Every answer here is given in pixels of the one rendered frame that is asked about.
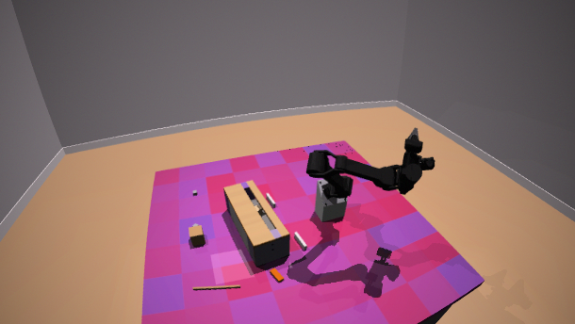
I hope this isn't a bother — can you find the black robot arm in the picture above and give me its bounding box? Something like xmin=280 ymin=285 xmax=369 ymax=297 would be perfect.
xmin=306 ymin=150 xmax=435 ymax=199

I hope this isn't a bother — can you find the small orange block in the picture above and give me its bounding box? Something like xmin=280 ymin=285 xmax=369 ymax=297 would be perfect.
xmin=270 ymin=268 xmax=284 ymax=283

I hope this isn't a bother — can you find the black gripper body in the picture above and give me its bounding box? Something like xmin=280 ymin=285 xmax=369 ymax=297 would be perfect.
xmin=402 ymin=138 xmax=422 ymax=168

